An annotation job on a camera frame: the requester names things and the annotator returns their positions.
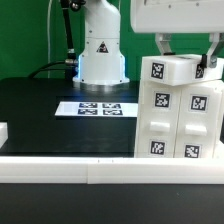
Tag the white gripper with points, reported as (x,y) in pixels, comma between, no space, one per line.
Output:
(181,16)

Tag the small white cabinet top block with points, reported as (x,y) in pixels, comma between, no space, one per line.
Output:
(175,70)

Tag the white cabinet body box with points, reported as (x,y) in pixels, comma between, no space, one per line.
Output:
(179,122)

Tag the white marker base sheet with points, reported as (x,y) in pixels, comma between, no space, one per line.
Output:
(96,109)

